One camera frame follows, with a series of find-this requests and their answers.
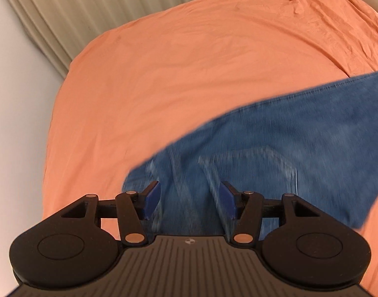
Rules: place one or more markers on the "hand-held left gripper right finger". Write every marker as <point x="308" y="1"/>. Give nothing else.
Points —
<point x="227" y="199"/>

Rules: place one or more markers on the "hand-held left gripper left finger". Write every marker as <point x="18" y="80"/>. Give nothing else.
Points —
<point x="152" y="199"/>

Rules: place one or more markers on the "blue denim pants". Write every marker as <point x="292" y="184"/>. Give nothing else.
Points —
<point x="284" y="123"/>

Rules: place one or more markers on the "orange bed sheet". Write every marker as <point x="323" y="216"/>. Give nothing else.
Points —
<point x="176" y="68"/>

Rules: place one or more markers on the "beige pleated curtain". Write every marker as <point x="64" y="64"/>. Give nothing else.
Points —
<point x="83" y="6"/>

